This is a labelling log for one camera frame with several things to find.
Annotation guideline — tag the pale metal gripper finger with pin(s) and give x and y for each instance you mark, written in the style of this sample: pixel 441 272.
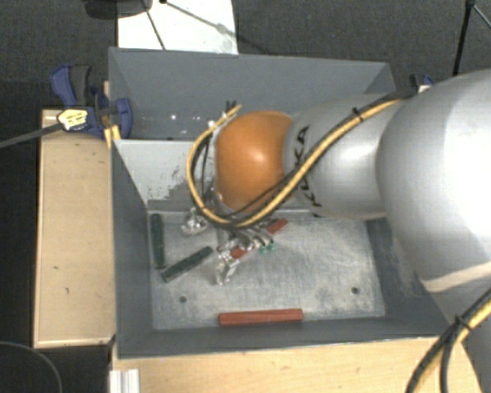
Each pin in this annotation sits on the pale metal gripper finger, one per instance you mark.
pixel 226 267
pixel 193 222

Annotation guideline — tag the grey metal bin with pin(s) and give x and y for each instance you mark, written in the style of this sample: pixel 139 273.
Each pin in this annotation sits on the grey metal bin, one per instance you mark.
pixel 311 276

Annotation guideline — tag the pale wood board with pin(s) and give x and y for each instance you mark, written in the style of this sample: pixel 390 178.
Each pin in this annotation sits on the pale wood board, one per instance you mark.
pixel 73 236

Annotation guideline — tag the red-brown flat block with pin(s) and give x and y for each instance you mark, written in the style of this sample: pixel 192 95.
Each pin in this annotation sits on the red-brown flat block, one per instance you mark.
pixel 279 225
pixel 260 317

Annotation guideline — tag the dark green flat block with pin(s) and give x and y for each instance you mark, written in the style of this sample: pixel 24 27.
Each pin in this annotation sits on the dark green flat block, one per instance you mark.
pixel 187 264
pixel 157 240

